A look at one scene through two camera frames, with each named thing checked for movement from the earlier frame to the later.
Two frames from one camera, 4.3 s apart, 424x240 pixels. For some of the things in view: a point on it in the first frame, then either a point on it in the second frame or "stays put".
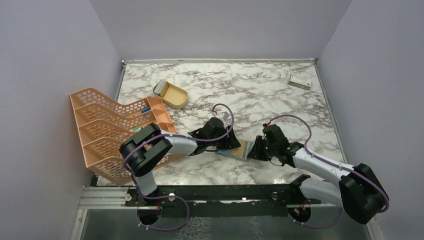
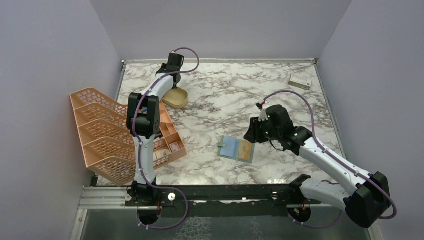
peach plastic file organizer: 104,127 stays put
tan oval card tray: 173,95 stays put
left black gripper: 230,142 → 163,66
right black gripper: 256,152 → 252,134
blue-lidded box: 240,153 stays put
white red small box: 300,82 stays put
